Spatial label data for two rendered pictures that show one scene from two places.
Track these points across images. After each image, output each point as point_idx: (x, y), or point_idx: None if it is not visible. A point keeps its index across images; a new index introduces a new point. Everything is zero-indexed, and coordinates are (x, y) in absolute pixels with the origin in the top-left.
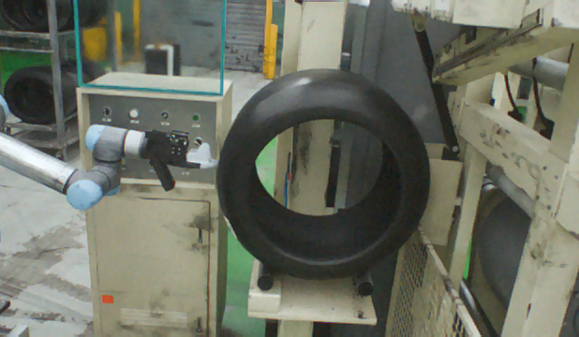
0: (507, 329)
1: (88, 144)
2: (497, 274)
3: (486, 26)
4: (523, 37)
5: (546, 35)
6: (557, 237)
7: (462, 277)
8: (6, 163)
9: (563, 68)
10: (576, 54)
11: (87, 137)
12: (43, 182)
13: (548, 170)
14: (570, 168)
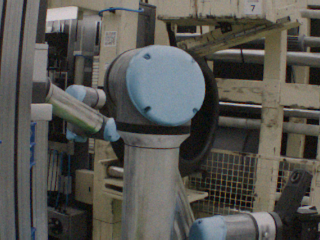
0: (260, 169)
1: (79, 98)
2: (217, 163)
3: (242, 24)
4: (278, 26)
5: (289, 25)
6: (279, 113)
7: None
8: (70, 109)
9: (227, 49)
10: (269, 36)
11: (79, 92)
12: (90, 122)
13: (269, 86)
14: (280, 81)
